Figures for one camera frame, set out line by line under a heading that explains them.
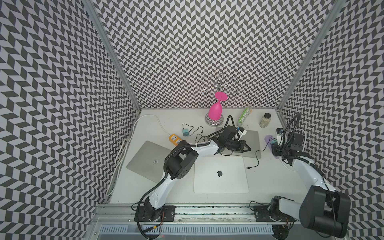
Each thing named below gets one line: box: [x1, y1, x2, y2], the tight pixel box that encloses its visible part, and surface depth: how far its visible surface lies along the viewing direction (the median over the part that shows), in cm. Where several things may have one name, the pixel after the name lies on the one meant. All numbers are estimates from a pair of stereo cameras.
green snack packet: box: [237, 106, 251, 127], surface depth 107 cm
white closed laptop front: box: [193, 157, 249, 194], surface depth 86 cm
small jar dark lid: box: [258, 112, 272, 128], surface depth 104 cm
